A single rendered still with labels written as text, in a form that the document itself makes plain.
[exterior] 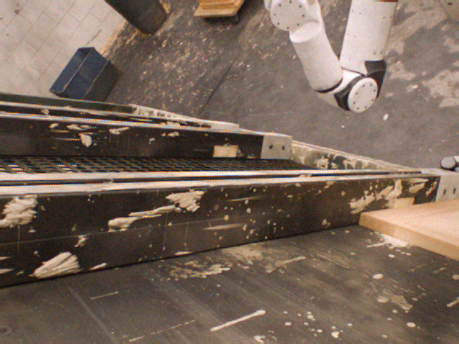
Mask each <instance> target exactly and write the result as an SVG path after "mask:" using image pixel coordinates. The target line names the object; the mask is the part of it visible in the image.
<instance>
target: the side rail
mask: <svg viewBox="0 0 459 344"><path fill-rule="evenodd" d="M0 102H10V103H19V104H34V105H42V106H56V107H65V108H73V109H80V110H96V111H111V112H119V113H126V114H131V111H132V109H133V107H132V106H127V105H124V104H116V103H103V102H91V101H84V100H76V99H69V98H63V97H44V96H37V95H30V94H23V93H10V92H0Z"/></svg>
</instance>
